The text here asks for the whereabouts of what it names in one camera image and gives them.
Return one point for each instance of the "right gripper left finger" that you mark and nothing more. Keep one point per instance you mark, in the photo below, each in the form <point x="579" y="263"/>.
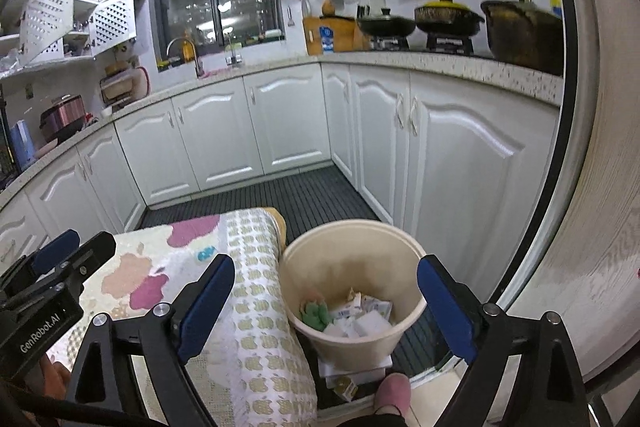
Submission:
<point x="104" y="384"/>

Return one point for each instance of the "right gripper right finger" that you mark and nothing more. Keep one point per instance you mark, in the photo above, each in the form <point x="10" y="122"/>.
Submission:
<point x="548" y="389"/>

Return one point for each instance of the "green cloth rag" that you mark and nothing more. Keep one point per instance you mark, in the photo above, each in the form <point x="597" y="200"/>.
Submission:
<point x="314" y="312"/>

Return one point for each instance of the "orange white snack bag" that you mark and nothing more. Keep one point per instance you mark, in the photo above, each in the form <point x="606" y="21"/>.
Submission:
<point x="359" y="303"/>

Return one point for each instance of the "white sponge block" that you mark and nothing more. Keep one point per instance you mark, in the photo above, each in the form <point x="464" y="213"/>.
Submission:
<point x="371" y="324"/>

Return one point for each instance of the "beige plastic trash bin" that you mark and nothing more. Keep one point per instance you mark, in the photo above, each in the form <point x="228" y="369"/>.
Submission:
<point x="353" y="257"/>

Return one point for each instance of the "person's left hand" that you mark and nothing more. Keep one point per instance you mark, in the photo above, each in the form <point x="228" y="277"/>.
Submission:
<point x="52" y="379"/>

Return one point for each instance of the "blue kettle jug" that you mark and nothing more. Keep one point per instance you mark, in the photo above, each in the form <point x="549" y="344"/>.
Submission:
<point x="23" y="146"/>

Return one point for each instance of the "pink slipper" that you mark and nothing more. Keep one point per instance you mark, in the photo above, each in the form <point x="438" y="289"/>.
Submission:
<point x="393" y="395"/>

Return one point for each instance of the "pink rice cooker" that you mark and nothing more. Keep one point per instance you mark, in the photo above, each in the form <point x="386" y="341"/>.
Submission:
<point x="65" y="117"/>

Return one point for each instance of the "dark striped floor mat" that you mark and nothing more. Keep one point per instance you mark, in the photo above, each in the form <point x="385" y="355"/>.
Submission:
<point x="305" y="201"/>

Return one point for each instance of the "dish rack with bowls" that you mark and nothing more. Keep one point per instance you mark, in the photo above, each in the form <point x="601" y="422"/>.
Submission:
<point x="124" y="88"/>

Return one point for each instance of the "chrome sink faucet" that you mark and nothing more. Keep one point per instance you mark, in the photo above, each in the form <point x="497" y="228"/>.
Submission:
<point x="198" y="64"/>

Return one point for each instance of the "white lattice cabinet door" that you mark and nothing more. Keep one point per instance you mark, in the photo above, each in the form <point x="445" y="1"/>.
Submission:
<point x="111" y="23"/>

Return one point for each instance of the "amber glass bottle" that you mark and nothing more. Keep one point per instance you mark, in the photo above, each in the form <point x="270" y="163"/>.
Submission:
<point x="188" y="52"/>

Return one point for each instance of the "large dark stock pot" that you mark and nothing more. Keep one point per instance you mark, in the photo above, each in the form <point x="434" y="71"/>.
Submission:
<point x="520" y="33"/>

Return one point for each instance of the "black wok with lid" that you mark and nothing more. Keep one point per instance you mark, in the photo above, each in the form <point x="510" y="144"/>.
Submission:
<point x="386" y="25"/>

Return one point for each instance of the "yellow lidded clay pot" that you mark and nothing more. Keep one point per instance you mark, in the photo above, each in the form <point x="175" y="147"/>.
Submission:
<point x="446" y="17"/>

